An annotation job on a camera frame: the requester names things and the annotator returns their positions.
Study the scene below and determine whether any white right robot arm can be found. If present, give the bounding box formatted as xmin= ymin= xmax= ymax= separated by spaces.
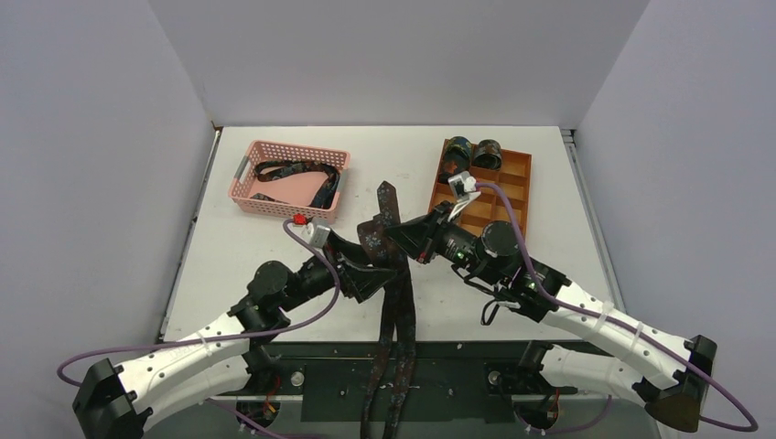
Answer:
xmin=386 ymin=201 xmax=717 ymax=433

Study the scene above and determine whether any rolled dark grey tie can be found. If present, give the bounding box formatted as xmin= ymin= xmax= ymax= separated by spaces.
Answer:
xmin=471 ymin=139 xmax=502 ymax=170

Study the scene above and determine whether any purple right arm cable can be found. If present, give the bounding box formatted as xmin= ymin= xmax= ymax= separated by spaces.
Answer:
xmin=474 ymin=181 xmax=759 ymax=434

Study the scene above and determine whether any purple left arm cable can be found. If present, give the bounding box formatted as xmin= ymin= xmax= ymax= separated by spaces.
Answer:
xmin=57 ymin=219 xmax=342 ymax=389

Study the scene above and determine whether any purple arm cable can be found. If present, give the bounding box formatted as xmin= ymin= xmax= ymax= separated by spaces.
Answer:
xmin=57 ymin=219 xmax=342 ymax=389
xmin=474 ymin=181 xmax=759 ymax=434

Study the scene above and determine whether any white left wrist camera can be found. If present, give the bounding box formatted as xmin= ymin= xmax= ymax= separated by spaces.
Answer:
xmin=292 ymin=214 xmax=331 ymax=249

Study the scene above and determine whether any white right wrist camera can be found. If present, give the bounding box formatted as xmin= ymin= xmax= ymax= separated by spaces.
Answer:
xmin=447 ymin=171 xmax=480 ymax=202

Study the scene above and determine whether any pink perforated plastic basket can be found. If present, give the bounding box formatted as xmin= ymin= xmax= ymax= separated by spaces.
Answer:
xmin=228 ymin=140 xmax=350 ymax=223

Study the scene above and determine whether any wooden compartment tray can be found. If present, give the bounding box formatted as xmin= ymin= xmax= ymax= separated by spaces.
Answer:
xmin=428 ymin=137 xmax=532 ymax=235

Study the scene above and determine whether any brown floral tie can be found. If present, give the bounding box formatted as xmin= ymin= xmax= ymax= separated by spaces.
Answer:
xmin=357 ymin=181 xmax=416 ymax=438

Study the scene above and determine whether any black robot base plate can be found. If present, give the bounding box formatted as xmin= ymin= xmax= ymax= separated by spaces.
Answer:
xmin=216 ymin=341 xmax=614 ymax=433

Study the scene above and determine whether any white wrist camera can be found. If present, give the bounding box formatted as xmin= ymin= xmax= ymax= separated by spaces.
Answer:
xmin=447 ymin=171 xmax=480 ymax=202
xmin=292 ymin=214 xmax=331 ymax=249

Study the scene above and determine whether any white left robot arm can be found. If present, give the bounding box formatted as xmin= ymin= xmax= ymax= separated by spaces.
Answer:
xmin=72 ymin=234 xmax=397 ymax=438

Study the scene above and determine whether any rolled dark floral tie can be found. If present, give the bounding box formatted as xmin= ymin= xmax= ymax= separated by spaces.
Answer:
xmin=436 ymin=136 xmax=473 ymax=184

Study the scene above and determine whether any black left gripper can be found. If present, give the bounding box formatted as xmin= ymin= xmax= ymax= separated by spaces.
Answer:
xmin=280 ymin=230 xmax=396 ymax=312

